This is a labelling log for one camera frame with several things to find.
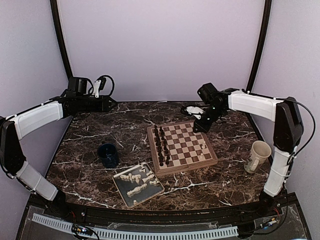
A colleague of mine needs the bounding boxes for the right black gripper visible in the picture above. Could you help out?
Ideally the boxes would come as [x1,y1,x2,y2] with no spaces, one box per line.
[193,104,226,134]

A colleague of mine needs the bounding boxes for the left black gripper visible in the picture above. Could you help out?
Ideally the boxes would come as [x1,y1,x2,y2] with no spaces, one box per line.
[76,95,118,113]

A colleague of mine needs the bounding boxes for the white chess knight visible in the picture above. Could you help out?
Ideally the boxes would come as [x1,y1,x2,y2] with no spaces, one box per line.
[201,141,207,149]

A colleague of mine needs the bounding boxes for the wooden chess board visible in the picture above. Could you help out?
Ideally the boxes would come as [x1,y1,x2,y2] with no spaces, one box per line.
[147,121,218,176]

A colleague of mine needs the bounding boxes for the metal tray wooden rim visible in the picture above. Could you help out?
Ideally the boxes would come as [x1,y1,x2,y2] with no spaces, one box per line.
[111,161,166,209]

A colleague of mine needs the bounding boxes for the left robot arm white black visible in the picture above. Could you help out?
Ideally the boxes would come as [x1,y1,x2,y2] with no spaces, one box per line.
[0,95,117,218]

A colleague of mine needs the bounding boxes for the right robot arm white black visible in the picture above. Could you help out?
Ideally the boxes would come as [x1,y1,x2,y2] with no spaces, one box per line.
[185,83,316,217]

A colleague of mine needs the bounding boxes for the black chess pieces row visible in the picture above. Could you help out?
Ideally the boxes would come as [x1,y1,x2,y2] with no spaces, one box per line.
[153,125,170,167]

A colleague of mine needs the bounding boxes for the white chess pieces pile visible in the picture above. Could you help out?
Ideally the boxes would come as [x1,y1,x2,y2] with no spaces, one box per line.
[119,164,160,204]

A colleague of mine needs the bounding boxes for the dark blue mug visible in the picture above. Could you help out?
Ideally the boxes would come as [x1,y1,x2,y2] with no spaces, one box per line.
[97,143,120,169]

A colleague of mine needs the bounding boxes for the cream white mug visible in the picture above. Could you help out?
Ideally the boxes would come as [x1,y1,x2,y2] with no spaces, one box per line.
[244,140,272,174]

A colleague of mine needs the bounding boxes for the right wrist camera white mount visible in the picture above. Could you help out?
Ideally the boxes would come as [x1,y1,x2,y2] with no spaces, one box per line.
[180,105,205,120]

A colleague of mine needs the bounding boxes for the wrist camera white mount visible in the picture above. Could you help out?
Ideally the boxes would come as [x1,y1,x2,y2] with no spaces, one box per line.
[180,105,205,120]
[92,77,107,98]

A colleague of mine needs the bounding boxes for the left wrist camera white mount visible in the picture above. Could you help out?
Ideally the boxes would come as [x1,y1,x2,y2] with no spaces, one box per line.
[92,77,107,98]

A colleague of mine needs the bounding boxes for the left black frame post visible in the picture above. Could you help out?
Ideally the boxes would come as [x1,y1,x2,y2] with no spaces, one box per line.
[49,0,73,79]

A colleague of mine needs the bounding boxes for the black frame post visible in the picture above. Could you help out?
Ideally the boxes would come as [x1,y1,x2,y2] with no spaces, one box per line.
[245,0,272,92]
[49,0,73,79]

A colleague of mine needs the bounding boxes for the black front rail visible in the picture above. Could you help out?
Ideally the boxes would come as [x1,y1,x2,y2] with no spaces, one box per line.
[57,202,260,225]

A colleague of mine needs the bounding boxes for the right black frame post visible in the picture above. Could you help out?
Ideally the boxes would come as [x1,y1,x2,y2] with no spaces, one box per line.
[245,0,272,92]

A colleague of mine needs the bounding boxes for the white slotted cable duct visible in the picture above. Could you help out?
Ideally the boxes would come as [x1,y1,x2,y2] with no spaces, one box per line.
[31,213,239,240]

